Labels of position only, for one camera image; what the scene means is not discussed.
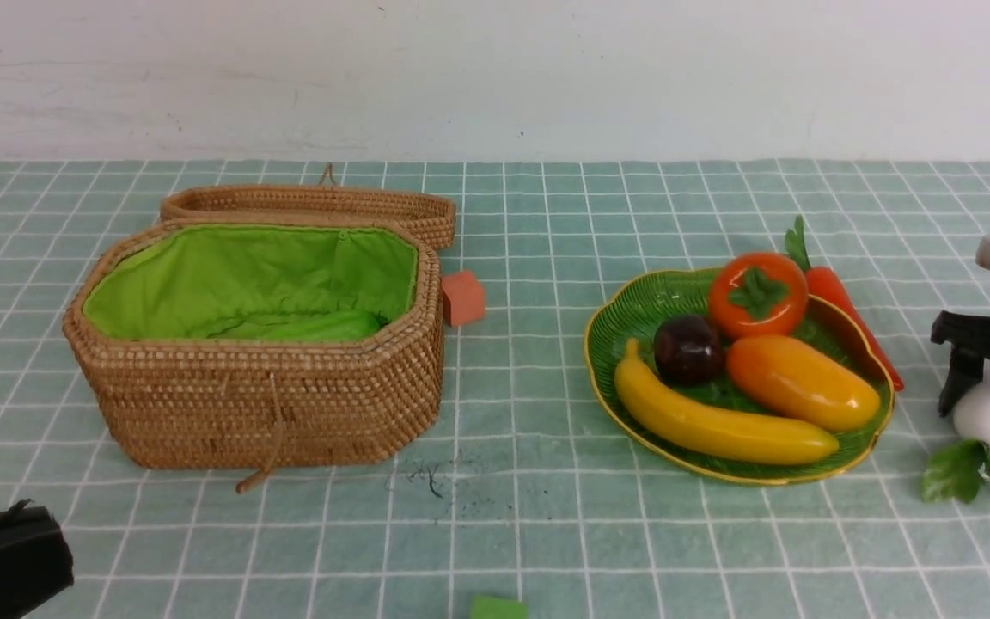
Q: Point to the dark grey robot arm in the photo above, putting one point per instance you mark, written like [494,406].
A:
[36,563]

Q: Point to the green checkered tablecloth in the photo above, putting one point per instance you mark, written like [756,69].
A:
[525,488]

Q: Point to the woven wicker basket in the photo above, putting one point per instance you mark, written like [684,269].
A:
[262,342]

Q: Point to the orange toy persimmon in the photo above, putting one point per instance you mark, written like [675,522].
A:
[758,293]

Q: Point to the dark purple toy mangosteen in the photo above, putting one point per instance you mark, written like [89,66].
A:
[688,351]

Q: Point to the small green block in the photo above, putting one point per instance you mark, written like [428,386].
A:
[490,607]

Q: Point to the orange yellow toy mango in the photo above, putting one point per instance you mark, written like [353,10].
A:
[795,380]

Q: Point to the small orange block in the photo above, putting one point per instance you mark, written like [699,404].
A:
[464,298]

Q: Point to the white toy radish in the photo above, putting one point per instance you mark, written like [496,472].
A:
[959,471]

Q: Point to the yellow toy banana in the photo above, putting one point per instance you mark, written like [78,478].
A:
[683,422]

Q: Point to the green leaf-shaped plate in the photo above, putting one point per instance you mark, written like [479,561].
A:
[641,306]

